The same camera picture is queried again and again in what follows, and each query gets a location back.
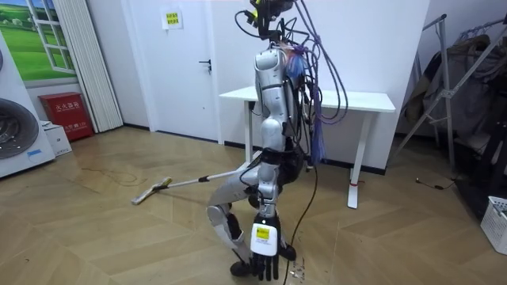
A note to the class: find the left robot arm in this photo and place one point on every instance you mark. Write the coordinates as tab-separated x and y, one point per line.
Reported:
271	99

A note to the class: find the red fire equipment box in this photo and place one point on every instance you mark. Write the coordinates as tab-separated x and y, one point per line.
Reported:
67	115

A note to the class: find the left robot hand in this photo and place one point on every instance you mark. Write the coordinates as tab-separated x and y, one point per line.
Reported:
264	241

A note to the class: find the robot body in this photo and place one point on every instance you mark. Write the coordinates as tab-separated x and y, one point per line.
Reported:
294	163

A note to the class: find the landscape window wall poster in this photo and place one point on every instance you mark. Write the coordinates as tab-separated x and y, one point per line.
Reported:
27	43

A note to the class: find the white door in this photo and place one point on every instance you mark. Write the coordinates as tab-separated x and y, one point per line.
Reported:
174	79

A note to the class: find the white desk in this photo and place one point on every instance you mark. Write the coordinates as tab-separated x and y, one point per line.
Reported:
356	101

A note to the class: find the small white box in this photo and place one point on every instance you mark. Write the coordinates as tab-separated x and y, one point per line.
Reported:
57	138

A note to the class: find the paper sign with yellow label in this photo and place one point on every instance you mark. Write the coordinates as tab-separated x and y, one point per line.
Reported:
172	17

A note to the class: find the metal clothes rack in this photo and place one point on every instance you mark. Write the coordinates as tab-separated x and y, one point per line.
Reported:
445	95

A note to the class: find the hanging clothes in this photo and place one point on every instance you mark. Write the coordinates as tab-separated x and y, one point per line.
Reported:
471	87

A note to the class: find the robot legs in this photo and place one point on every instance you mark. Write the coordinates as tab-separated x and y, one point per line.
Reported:
229	191

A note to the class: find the white plastic basket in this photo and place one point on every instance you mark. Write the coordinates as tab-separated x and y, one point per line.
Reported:
497	225

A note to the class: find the white washing machine tower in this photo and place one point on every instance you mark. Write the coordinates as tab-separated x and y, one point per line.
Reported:
16	130

